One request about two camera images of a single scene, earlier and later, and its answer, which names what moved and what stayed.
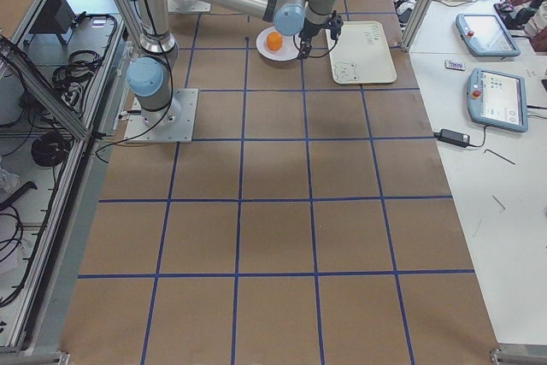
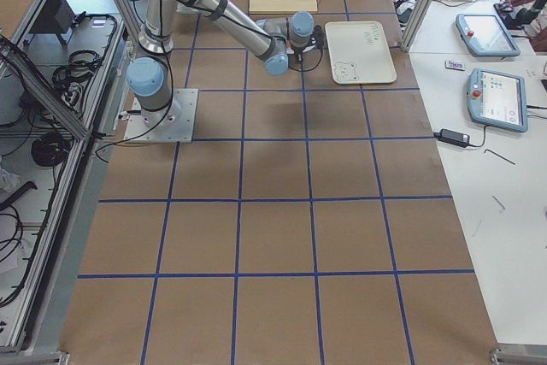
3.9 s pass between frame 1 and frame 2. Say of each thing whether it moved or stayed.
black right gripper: moved
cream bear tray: stayed
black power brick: stayed
